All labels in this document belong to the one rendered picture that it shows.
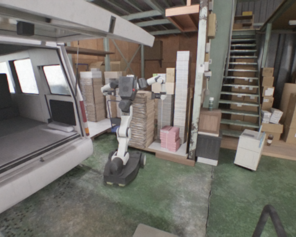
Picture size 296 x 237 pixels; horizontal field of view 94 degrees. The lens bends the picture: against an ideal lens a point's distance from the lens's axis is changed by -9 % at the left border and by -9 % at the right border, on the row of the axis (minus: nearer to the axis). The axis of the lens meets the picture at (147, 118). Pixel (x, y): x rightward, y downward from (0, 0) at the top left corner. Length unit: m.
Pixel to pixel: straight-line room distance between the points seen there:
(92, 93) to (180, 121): 2.41
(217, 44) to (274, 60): 3.23
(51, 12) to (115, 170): 1.72
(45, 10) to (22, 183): 1.53
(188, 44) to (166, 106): 4.16
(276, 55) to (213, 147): 4.29
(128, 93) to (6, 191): 1.70
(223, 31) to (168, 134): 2.05
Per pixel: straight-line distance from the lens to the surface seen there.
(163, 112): 2.98
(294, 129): 4.19
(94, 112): 4.33
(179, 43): 6.80
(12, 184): 1.85
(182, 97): 2.83
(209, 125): 2.51
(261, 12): 9.17
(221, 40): 3.23
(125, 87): 2.24
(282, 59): 6.27
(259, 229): 1.28
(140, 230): 1.53
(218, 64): 3.19
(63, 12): 0.75
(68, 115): 2.44
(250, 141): 2.65
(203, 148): 2.65
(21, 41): 2.12
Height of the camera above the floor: 1.45
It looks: 17 degrees down
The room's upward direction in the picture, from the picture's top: straight up
